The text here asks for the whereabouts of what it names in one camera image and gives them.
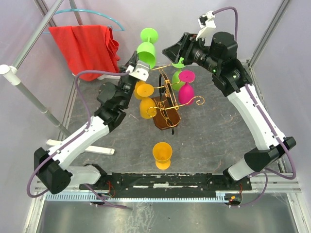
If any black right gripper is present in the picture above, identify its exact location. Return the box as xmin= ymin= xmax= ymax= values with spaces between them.
xmin=162 ymin=32 xmax=221 ymax=73

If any green plastic wine glass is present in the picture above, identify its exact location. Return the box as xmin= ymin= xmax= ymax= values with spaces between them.
xmin=172 ymin=57 xmax=185 ymax=91

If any pink plastic wine glass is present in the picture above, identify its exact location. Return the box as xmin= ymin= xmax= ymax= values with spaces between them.
xmin=178 ymin=70 xmax=195 ymax=105

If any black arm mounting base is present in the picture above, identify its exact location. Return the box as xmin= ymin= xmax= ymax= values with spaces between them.
xmin=90 ymin=173 xmax=252 ymax=199

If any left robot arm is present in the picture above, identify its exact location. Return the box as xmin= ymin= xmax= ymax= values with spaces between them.
xmin=34 ymin=52 xmax=138 ymax=194

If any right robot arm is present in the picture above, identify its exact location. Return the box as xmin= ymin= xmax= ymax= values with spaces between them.
xmin=162 ymin=32 xmax=296 ymax=190

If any white drying rack stand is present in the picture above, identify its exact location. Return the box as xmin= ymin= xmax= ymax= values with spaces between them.
xmin=0 ymin=0 xmax=129 ymax=156

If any red cloth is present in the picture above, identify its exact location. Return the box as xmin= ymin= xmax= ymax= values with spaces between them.
xmin=49 ymin=25 xmax=120 ymax=75

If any teal wire hanger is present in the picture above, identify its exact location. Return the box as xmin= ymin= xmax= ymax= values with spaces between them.
xmin=54 ymin=8 xmax=125 ymax=32

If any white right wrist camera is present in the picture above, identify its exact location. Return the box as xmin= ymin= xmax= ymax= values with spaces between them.
xmin=196 ymin=11 xmax=216 ymax=41

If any gold wire wine glass rack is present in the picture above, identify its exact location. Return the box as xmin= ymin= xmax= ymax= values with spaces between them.
xmin=152 ymin=66 xmax=205 ymax=135

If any aluminium frame post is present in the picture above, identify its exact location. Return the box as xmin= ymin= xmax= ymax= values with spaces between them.
xmin=247 ymin=0 xmax=292 ymax=71

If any white slotted cable duct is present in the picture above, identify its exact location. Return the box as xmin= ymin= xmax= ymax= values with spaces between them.
xmin=45 ymin=191 xmax=229 ymax=202

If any aluminium rail beam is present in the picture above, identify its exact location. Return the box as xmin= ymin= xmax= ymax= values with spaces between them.
xmin=35 ymin=172 xmax=302 ymax=194

